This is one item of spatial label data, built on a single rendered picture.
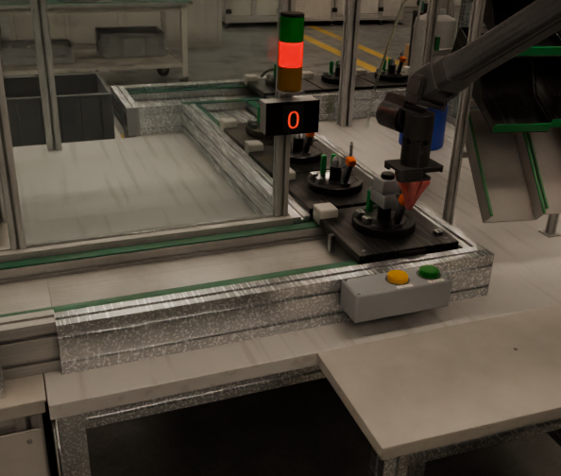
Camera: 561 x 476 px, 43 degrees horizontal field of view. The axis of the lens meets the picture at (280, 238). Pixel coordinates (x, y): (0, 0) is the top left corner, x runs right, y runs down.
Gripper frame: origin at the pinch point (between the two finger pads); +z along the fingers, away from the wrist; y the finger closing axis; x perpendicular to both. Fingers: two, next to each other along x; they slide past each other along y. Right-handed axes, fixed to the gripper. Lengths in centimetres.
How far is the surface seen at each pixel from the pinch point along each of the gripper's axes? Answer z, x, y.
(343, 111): 13, -116, -44
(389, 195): 0.5, -7.1, 0.4
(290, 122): -13.5, -19.4, 19.0
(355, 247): 9.2, -2.1, 10.4
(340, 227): 9.1, -12.5, 8.7
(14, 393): 21, 10, 79
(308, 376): 26.5, 14.2, 27.3
